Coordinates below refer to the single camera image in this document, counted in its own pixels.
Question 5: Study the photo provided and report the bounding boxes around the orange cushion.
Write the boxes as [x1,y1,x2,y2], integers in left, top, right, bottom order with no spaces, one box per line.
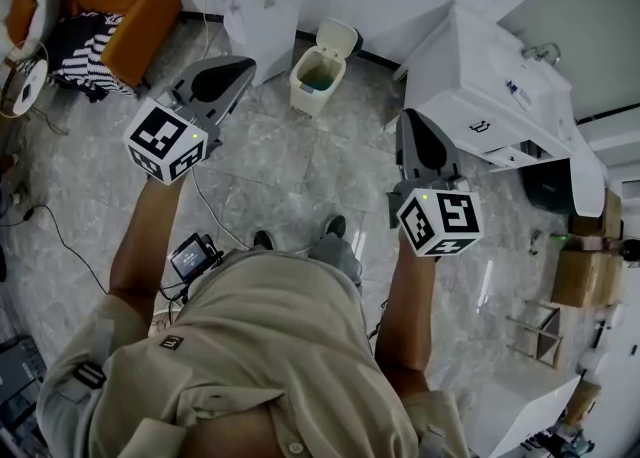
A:
[3,0,40,48]

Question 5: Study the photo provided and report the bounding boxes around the person's left forearm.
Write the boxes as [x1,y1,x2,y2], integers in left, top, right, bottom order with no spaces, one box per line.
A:
[107,171,187,333]

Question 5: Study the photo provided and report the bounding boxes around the person's right black shoe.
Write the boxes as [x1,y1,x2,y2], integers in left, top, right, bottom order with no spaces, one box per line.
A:
[324,213,348,240]

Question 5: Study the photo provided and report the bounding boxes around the person's right forearm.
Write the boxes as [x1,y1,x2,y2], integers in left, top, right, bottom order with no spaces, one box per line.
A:
[373,229,442,400]

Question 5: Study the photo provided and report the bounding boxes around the blue-white tube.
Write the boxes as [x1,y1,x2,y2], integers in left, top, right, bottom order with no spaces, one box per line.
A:
[504,77,534,110]

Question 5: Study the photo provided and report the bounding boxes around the person's grey trousers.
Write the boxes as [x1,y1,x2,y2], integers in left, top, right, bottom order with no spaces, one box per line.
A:
[306,232,364,288]

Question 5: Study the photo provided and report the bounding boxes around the black equipment case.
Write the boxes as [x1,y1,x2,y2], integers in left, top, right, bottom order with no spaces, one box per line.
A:
[0,334,49,443]

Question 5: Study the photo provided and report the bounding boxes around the cardboard box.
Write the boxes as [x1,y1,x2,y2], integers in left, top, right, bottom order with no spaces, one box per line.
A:
[551,247,625,311]
[568,187,624,241]

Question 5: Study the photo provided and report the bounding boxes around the black floor cable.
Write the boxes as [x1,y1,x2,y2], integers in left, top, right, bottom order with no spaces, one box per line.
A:
[0,203,110,296]

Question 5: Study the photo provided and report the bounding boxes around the person's black shoe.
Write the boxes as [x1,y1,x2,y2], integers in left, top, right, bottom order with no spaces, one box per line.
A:
[324,213,348,240]
[251,229,276,253]

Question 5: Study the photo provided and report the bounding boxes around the metal-frame stool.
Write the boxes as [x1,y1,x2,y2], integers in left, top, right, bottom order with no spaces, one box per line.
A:
[505,298,565,371]

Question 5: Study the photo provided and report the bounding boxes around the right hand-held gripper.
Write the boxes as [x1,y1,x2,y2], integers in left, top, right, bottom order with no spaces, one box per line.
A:
[387,108,485,258]

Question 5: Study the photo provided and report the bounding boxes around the black-white striped blanket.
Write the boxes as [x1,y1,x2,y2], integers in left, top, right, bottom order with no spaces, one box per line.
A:
[47,10,140,103]

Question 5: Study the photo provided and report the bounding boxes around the black screen device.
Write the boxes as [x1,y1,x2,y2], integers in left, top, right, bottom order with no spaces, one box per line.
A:
[166,232,225,286]

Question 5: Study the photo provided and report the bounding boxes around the round white side table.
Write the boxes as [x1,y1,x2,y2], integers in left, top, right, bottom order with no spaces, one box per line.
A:
[0,38,51,118]

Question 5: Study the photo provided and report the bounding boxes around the person's left black shoe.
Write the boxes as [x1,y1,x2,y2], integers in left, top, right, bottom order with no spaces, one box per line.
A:
[251,229,276,253]

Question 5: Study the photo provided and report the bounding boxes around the white sink cabinet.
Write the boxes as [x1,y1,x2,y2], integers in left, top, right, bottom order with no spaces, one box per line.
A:
[392,0,610,220]

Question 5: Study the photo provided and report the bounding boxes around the grey cushion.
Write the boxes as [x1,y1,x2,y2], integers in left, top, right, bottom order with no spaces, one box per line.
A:
[13,0,64,43]

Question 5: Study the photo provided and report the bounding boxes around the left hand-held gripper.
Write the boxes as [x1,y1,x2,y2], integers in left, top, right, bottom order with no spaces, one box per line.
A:
[123,55,257,186]

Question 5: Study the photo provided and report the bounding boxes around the person's beige shirt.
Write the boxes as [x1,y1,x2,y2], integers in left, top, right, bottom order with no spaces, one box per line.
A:
[36,247,477,458]

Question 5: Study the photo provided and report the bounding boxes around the orange sofa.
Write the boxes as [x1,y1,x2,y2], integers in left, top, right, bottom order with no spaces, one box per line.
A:
[59,0,184,90]

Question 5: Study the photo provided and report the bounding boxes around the white trash bin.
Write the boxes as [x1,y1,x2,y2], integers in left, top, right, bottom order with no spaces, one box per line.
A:
[289,44,347,118]

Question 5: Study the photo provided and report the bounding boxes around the chrome faucet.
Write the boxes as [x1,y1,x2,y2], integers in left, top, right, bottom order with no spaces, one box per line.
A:
[521,41,562,66]

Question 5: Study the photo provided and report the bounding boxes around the black round bin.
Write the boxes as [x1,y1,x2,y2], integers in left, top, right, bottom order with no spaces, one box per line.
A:
[518,157,577,216]

